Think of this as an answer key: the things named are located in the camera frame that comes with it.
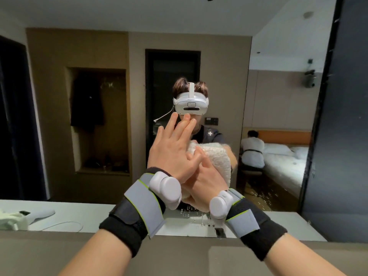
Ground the person's right hand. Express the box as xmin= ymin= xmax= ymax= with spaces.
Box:
xmin=181 ymin=146 xmax=230 ymax=213

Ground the person's left hand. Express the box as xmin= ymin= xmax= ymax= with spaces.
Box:
xmin=147 ymin=112 xmax=206 ymax=184

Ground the white fluffy towel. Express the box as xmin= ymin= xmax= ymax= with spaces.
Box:
xmin=181 ymin=142 xmax=232 ymax=200

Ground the person's right forearm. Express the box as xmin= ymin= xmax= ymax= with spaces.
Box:
xmin=264 ymin=233 xmax=345 ymax=276

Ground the person's left forearm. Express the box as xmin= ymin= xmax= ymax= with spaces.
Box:
xmin=57 ymin=229 xmax=133 ymax=276

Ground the white headset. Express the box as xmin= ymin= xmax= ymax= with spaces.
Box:
xmin=172 ymin=82 xmax=209 ymax=116

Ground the white wrist tracker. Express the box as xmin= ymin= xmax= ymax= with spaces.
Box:
xmin=149 ymin=171 xmax=182 ymax=211
xmin=209 ymin=190 xmax=234 ymax=220

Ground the white pillow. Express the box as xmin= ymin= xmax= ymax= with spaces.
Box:
xmin=264 ymin=143 xmax=295 ymax=157
xmin=290 ymin=146 xmax=310 ymax=161

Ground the dark hanging coat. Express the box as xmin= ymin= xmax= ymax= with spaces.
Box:
xmin=70 ymin=72 xmax=106 ymax=133

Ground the bed with white sheets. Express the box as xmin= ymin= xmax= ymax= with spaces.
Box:
xmin=262 ymin=142 xmax=310 ymax=199

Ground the wooden headboard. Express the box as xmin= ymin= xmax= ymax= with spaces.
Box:
xmin=257 ymin=129 xmax=313 ymax=146

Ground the white hand controller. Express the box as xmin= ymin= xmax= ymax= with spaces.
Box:
xmin=24 ymin=209 xmax=56 ymax=226

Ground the white headset cable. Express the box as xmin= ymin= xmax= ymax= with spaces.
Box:
xmin=154 ymin=105 xmax=175 ymax=123

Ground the grey and black wrist strap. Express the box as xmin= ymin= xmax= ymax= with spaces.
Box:
xmin=99 ymin=167 xmax=167 ymax=258
xmin=225 ymin=188 xmax=288 ymax=261

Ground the large wall mirror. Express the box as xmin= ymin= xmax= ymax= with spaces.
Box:
xmin=0 ymin=0 xmax=344 ymax=242

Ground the thin white cable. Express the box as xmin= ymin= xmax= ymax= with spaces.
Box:
xmin=40 ymin=221 xmax=84 ymax=232

